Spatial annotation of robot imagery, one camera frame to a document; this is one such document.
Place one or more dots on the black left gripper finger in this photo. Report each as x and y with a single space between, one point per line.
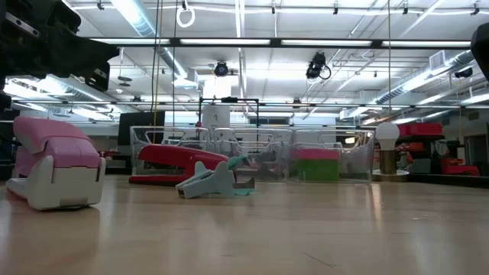
84 65
80 46

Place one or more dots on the pink and white stapler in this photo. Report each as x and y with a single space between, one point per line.
57 153

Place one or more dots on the red stapler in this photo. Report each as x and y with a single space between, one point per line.
172 156

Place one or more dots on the teal staple remover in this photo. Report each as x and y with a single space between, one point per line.
214 183

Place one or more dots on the green tape roll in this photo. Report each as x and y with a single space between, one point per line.
315 165
315 175

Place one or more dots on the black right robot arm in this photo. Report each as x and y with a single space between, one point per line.
482 49

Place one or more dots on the black monitor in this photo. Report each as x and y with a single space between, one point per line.
139 122

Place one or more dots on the white pillar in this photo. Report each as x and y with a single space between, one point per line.
216 114

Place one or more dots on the black overhead rig beam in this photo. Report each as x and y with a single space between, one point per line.
275 42

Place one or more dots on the white bulb lamp brass base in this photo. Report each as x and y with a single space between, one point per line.
387 133

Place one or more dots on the red storage crate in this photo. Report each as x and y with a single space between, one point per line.
460 168
420 129

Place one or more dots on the round black ceiling camera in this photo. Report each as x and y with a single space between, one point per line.
221 69

